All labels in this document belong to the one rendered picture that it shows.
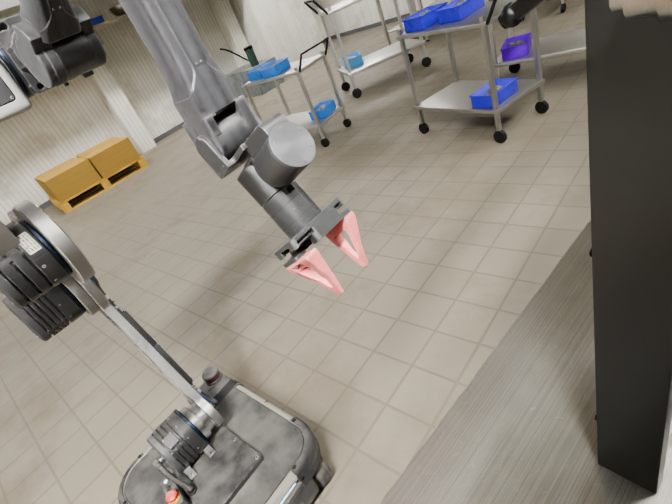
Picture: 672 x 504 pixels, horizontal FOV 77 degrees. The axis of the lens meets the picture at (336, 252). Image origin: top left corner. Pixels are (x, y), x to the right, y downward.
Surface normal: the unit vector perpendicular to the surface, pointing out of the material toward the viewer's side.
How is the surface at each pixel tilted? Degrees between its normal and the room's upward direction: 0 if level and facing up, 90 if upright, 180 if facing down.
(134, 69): 90
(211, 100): 86
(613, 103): 90
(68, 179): 90
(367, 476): 0
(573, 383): 0
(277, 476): 0
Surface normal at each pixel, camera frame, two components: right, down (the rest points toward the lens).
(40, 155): 0.73, 0.14
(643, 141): -0.68, 0.59
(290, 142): 0.46, -0.26
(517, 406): -0.34, -0.78
